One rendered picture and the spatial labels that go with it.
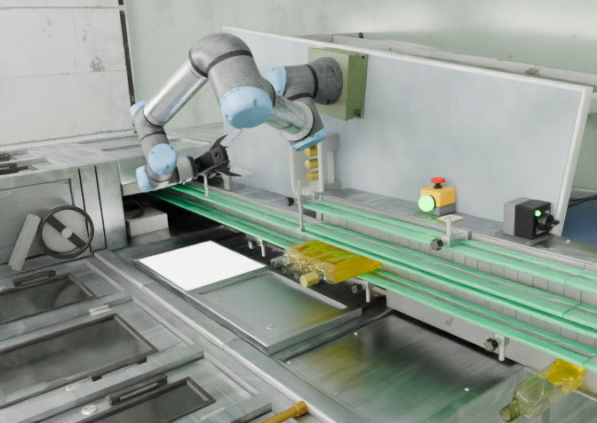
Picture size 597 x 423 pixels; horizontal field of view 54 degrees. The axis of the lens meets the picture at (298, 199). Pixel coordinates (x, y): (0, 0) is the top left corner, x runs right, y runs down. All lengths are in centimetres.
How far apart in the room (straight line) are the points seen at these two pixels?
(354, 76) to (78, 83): 371
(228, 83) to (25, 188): 126
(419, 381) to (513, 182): 56
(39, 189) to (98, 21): 311
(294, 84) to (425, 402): 94
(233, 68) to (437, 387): 88
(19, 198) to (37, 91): 286
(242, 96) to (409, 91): 62
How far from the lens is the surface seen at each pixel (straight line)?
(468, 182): 168
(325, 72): 185
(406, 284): 170
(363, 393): 145
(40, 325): 200
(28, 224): 243
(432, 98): 172
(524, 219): 150
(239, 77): 134
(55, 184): 245
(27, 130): 521
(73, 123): 530
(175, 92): 155
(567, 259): 142
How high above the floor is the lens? 207
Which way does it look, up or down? 36 degrees down
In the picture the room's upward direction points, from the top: 104 degrees counter-clockwise
